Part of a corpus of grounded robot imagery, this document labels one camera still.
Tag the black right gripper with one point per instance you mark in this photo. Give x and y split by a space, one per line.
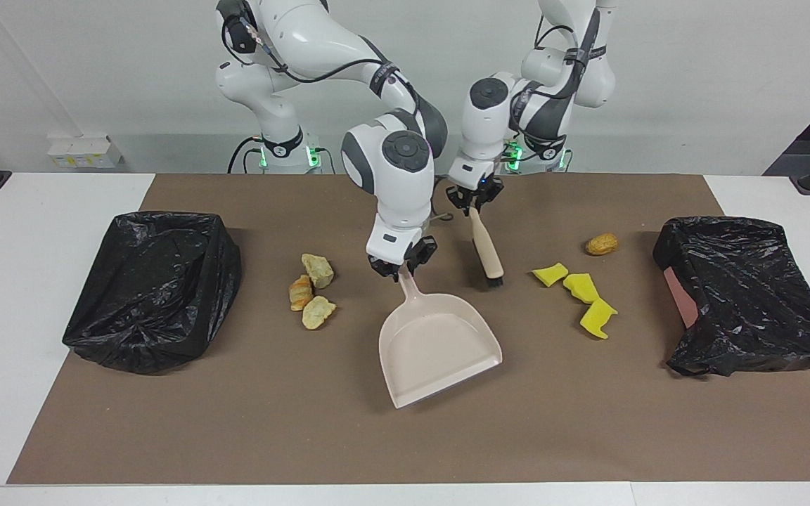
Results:
408 261

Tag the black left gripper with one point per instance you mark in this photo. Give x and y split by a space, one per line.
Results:
477 190

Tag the beige brush with black bristles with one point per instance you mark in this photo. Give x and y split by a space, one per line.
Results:
487 253

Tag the pale bread chunk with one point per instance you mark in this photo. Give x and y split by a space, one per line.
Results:
318 271
318 313

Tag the beige plastic dustpan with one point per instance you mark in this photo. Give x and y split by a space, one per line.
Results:
440 351

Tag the orange striped croissant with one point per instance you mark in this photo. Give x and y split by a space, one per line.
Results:
300 293

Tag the yellow notched sponge piece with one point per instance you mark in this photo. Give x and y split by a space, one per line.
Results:
596 320

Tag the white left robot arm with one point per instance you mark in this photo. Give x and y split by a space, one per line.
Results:
486 119

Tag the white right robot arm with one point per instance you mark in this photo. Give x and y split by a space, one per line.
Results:
391 183

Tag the pink plastic bin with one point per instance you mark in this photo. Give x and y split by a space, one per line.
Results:
679 299

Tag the black plastic trash bag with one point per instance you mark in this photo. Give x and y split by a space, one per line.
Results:
152 295
749 295

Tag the brown table mat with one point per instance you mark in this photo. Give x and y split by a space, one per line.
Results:
236 422

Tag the white wall socket box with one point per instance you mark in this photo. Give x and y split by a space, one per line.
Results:
85 153

